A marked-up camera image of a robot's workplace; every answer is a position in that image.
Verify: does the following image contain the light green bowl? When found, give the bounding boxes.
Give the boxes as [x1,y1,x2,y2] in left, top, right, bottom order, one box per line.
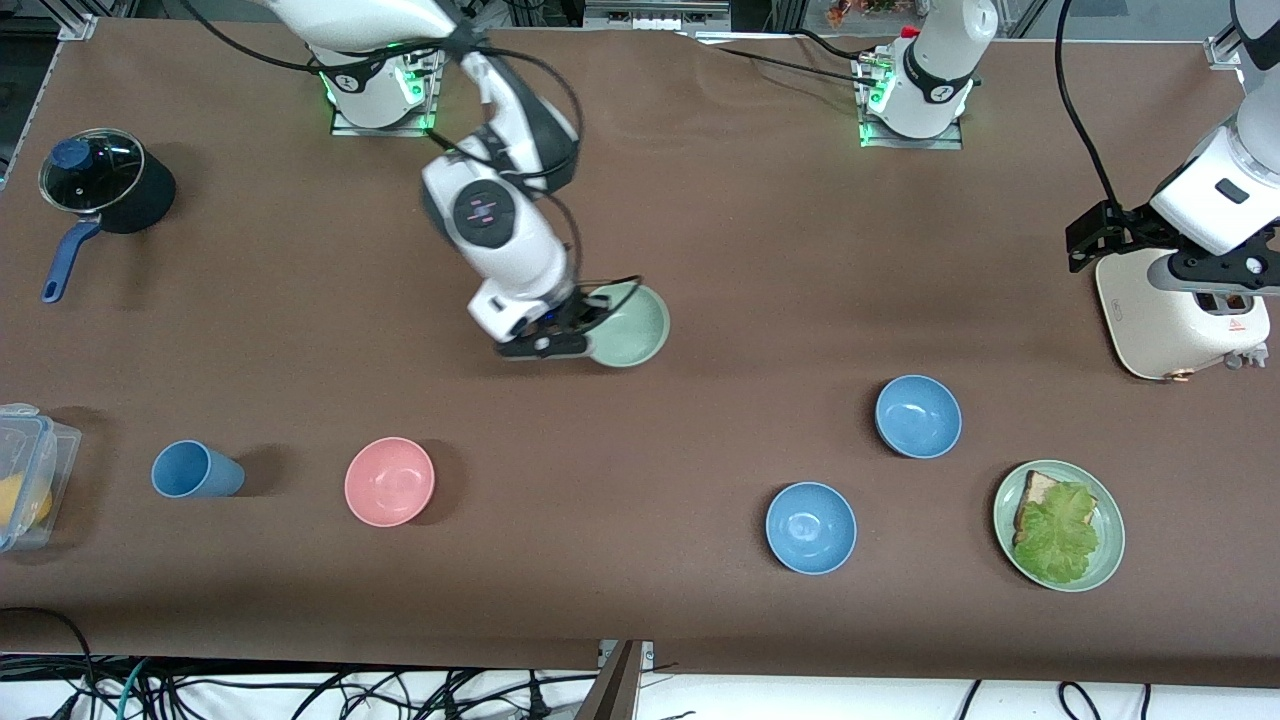
[585,282,671,369]

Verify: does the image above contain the blue bowl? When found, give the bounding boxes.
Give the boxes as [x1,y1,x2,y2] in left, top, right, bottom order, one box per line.
[875,375,963,460]
[766,482,858,576]

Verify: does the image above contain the pink bowl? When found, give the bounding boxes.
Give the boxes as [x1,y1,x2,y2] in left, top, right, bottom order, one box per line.
[344,437,436,528]

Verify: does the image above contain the cream white toaster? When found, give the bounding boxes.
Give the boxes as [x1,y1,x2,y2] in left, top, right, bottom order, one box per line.
[1095,248,1273,382]

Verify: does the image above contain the brown table cover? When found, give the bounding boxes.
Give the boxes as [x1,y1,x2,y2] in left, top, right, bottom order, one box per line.
[0,18,1280,691]

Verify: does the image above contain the bread slice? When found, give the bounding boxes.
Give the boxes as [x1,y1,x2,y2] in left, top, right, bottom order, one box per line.
[1013,470,1063,546]

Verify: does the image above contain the light green plate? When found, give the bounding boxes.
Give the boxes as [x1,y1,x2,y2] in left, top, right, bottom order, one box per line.
[993,460,1126,593]

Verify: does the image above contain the grey metal box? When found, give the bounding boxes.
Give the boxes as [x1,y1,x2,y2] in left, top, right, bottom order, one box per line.
[583,0,733,31]

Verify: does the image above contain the green lettuce leaf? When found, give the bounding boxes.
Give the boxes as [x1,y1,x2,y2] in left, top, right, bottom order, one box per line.
[1012,482,1101,586]

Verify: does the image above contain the dark table leg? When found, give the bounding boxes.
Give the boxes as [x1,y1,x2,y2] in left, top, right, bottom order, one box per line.
[575,640,646,720]

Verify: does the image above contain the blue plastic cup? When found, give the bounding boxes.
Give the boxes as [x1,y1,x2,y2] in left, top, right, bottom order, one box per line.
[151,440,246,499]

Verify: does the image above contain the glass lid with blue knob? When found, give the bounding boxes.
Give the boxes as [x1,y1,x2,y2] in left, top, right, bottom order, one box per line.
[38,128,147,214]

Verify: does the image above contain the clear plastic container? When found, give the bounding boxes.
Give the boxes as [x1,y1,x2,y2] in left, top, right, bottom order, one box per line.
[0,403,83,553]

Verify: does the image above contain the yellow fruit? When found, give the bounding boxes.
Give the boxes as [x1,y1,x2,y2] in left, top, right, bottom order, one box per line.
[0,475,53,531]

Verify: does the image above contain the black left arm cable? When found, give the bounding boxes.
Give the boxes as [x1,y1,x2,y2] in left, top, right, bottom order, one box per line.
[1052,0,1121,211]

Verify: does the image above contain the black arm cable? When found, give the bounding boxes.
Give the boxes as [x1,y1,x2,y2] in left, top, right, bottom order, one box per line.
[1052,0,1121,211]
[180,0,641,301]

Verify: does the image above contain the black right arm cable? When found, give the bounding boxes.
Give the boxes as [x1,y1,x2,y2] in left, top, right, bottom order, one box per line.
[180,0,641,301]

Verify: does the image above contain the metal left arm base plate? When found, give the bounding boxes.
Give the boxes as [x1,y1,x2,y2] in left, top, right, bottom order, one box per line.
[858,50,965,151]

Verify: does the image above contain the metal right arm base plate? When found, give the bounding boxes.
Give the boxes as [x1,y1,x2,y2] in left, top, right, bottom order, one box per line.
[330,40,437,138]

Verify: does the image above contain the black pot with blue handle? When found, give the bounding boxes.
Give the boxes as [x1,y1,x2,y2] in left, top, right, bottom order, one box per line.
[40,135,178,304]

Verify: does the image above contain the teal cable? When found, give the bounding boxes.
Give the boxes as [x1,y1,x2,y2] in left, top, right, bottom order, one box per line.
[115,658,153,720]

